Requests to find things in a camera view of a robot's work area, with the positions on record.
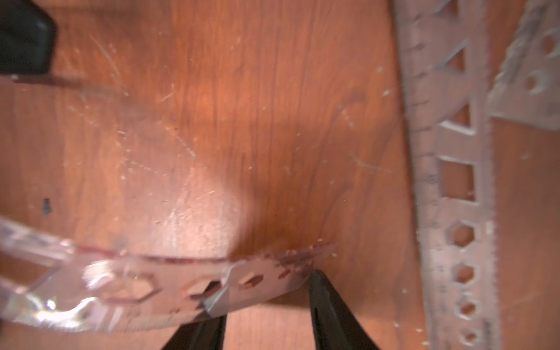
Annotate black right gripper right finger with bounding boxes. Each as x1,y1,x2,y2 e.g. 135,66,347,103
309,270,379,350

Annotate clear plain ruler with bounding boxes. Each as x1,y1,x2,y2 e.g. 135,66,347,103
486,1,559,131

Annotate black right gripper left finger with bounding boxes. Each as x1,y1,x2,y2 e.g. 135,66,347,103
162,315,228,350

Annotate clear stencil ruler with holes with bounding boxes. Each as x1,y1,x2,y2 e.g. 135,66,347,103
393,1,503,349

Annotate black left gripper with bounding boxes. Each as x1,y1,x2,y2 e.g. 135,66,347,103
1,0,57,75

